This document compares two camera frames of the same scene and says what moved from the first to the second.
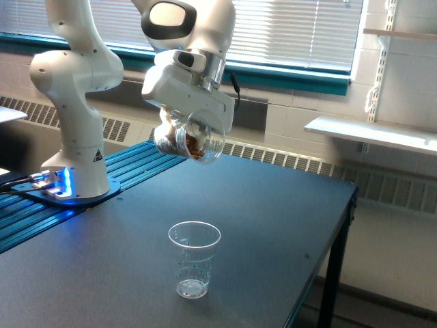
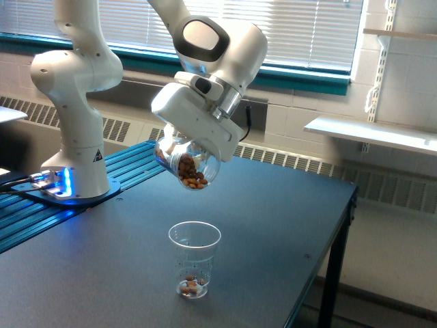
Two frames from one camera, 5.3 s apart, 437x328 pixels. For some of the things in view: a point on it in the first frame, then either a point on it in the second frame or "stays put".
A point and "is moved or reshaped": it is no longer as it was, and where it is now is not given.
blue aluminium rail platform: x=22 y=218 stays put
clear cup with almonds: x=199 y=134 is moved or reshaped
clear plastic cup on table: x=194 y=244 stays put
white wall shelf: x=377 y=132 stays put
